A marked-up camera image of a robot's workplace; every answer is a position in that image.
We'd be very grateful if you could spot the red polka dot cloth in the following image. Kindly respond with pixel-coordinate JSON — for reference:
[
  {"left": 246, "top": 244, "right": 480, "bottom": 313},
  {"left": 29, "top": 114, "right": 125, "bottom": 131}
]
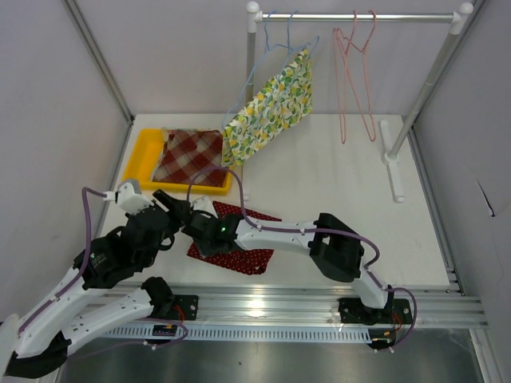
[{"left": 187, "top": 199, "right": 282, "bottom": 275}]

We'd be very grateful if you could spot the blue wire hanger back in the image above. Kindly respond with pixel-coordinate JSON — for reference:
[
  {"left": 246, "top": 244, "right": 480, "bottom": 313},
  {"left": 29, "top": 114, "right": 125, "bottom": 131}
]
[{"left": 225, "top": 10, "right": 296, "bottom": 132}]

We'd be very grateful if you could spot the blue wire hanger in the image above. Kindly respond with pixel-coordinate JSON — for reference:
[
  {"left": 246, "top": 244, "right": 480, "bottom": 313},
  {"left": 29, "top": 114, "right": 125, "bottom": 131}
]
[
  {"left": 221, "top": 10, "right": 320, "bottom": 131},
  {"left": 225, "top": 10, "right": 296, "bottom": 132}
]

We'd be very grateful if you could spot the lemon print skirt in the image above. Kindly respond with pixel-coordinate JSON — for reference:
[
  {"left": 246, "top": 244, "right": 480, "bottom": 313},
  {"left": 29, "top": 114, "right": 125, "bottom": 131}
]
[{"left": 221, "top": 49, "right": 313, "bottom": 167}]

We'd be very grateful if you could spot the blue wire hanger front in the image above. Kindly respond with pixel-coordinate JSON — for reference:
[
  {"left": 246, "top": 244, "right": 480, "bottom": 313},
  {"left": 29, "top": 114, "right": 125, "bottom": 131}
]
[{"left": 221, "top": 10, "right": 320, "bottom": 131}]

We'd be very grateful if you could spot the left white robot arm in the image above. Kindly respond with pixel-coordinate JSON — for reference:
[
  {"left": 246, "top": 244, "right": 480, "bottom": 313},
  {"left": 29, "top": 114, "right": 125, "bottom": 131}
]
[{"left": 1, "top": 184, "right": 192, "bottom": 379}]

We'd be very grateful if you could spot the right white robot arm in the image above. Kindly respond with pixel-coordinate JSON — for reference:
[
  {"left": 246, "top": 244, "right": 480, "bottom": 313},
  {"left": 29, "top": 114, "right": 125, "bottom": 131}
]
[{"left": 182, "top": 211, "right": 414, "bottom": 326}]

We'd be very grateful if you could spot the red checkered cloth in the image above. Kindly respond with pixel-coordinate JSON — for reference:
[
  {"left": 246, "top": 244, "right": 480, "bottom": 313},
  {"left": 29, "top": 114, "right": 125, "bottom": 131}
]
[{"left": 152, "top": 128, "right": 226, "bottom": 188}]

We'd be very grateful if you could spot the yellow plastic tray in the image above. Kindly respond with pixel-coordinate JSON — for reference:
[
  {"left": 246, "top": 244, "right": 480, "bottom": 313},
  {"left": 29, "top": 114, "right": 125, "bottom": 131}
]
[{"left": 123, "top": 128, "right": 232, "bottom": 195}]

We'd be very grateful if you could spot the silver clothes rack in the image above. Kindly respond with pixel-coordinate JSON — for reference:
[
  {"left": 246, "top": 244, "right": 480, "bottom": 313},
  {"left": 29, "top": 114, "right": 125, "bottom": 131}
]
[{"left": 240, "top": 1, "right": 474, "bottom": 203}]

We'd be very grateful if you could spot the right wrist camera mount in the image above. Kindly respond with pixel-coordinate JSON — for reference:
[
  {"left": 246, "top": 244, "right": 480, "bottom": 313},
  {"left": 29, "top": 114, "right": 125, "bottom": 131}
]
[{"left": 191, "top": 196, "right": 218, "bottom": 218}]

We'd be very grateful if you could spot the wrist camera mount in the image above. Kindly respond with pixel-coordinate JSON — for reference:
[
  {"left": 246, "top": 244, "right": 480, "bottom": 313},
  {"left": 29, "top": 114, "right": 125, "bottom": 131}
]
[
  {"left": 191, "top": 196, "right": 218, "bottom": 218},
  {"left": 103, "top": 179, "right": 154, "bottom": 215}
]

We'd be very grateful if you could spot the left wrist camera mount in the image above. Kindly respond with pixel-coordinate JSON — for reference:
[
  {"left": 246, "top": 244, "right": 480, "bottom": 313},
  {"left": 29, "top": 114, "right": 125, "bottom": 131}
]
[{"left": 103, "top": 179, "right": 154, "bottom": 215}]

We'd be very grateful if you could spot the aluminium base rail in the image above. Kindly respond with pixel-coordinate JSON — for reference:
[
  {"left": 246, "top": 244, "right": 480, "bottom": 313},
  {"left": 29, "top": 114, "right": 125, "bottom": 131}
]
[{"left": 91, "top": 282, "right": 488, "bottom": 344}]

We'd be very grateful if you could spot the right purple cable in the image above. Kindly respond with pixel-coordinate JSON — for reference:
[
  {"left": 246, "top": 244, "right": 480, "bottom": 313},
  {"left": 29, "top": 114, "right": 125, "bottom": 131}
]
[{"left": 186, "top": 167, "right": 419, "bottom": 354}]

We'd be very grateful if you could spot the pink wire hanger right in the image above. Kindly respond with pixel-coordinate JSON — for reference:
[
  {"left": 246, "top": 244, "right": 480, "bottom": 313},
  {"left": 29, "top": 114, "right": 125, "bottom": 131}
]
[{"left": 347, "top": 10, "right": 378, "bottom": 142}]

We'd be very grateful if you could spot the pink wire hanger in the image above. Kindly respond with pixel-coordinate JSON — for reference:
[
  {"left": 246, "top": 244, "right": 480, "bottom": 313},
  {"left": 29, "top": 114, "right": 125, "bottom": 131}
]
[
  {"left": 347, "top": 10, "right": 378, "bottom": 142},
  {"left": 332, "top": 11, "right": 358, "bottom": 144}
]

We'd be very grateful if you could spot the pink wire hanger left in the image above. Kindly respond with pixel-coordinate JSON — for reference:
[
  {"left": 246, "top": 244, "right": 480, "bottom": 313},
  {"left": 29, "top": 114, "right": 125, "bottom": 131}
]
[{"left": 332, "top": 11, "right": 358, "bottom": 144}]

